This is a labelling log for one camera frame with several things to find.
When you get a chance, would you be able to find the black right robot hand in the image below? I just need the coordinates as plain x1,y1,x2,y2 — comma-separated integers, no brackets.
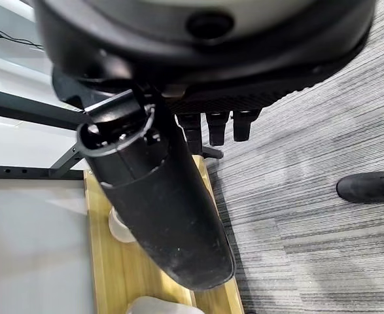
31,0,377,292

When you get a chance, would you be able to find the light wooden shoe rack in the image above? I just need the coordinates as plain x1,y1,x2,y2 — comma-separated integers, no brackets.
82,155,245,314

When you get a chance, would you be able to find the pale grey slipper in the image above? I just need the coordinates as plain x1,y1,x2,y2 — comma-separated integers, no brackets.
126,296,209,314
108,207,137,243

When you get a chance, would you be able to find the black frame foot piece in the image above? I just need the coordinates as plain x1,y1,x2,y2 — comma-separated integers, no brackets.
200,146,224,161

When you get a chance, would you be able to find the black metal table frame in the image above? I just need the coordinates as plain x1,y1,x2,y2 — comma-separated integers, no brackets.
0,86,93,181

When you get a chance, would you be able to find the thin black cable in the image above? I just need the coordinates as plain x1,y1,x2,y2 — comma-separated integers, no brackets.
0,26,45,50

